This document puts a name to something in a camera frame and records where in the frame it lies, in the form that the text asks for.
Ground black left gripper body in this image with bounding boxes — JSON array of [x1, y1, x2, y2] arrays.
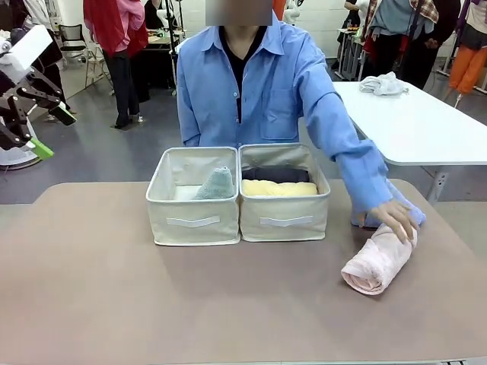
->
[[0, 68, 30, 115]]

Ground teal towel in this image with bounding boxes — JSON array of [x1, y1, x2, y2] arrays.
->
[[193, 166, 235, 201]]

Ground dark grey towel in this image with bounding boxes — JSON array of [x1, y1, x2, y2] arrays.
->
[[241, 167, 311, 184]]

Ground yellow towel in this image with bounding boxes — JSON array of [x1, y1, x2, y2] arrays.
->
[[240, 179, 319, 198]]

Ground pink towel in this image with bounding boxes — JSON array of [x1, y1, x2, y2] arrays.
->
[[340, 223, 419, 296]]

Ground person left forearm blue sleeve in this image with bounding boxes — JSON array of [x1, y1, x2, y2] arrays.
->
[[333, 139, 395, 218]]

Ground person left hand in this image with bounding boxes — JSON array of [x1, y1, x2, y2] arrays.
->
[[369, 201, 420, 245]]

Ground bystander in black clothes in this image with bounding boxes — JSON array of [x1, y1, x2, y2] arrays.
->
[[40, 36, 78, 122]]

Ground black mesh office chair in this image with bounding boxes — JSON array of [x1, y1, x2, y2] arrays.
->
[[58, 24, 91, 65]]

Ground bystander in red jacket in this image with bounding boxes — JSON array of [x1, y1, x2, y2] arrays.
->
[[82, 0, 150, 130]]

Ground person torso blue shirt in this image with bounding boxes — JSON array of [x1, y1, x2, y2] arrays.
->
[[176, 21, 368, 160]]

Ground cream fabric storage basket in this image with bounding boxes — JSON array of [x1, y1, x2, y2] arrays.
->
[[237, 142, 331, 243], [145, 147, 242, 246]]

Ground grey metal background table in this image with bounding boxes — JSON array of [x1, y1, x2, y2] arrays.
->
[[334, 27, 367, 82]]

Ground white crumpled cloth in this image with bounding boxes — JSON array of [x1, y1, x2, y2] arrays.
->
[[358, 71, 410, 97]]

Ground hanging blue shirt plaid scarf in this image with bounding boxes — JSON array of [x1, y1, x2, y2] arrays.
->
[[363, 0, 441, 39]]

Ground white side table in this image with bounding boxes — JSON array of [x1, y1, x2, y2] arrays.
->
[[331, 80, 487, 206]]

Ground bystander in dark trousers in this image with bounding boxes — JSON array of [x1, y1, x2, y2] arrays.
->
[[399, 0, 457, 91]]

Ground blue folded towel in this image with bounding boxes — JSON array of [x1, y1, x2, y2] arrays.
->
[[349, 199, 428, 230]]

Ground orange trousers on mannequin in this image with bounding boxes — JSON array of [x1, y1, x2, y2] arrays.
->
[[448, 46, 487, 96]]

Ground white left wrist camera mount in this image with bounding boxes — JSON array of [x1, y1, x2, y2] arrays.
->
[[6, 24, 53, 74]]

